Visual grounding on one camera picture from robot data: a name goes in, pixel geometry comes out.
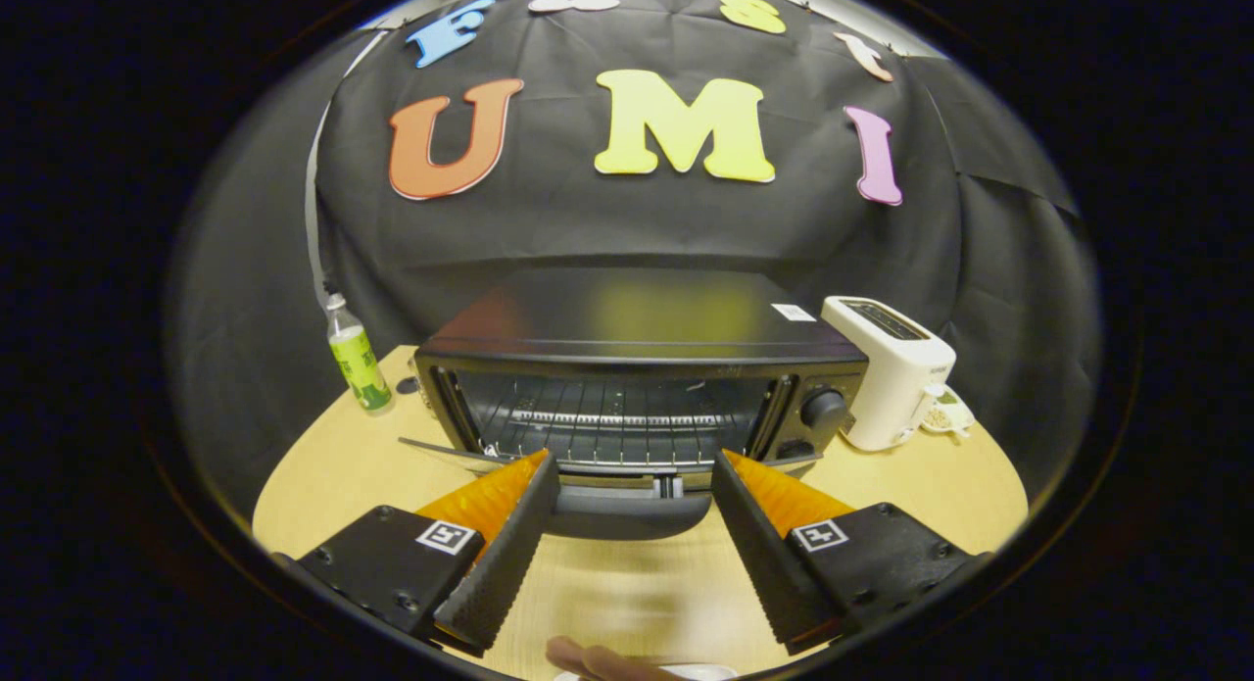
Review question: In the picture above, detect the white divided snack dish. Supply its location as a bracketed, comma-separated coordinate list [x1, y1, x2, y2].
[921, 385, 977, 438]

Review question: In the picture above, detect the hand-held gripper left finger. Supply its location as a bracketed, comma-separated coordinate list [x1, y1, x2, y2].
[277, 450, 561, 659]

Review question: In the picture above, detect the white plate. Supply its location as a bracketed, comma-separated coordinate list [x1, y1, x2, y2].
[554, 663, 739, 681]

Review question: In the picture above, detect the black toaster oven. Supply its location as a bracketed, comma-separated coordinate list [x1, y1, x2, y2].
[398, 268, 871, 543]

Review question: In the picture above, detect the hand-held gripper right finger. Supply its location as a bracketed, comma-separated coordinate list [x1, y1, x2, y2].
[710, 450, 990, 656]

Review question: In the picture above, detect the green label plastic bottle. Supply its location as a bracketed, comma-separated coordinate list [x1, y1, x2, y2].
[324, 293, 394, 413]

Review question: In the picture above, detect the white pop-up toaster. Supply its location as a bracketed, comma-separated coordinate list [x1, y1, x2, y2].
[821, 296, 957, 454]

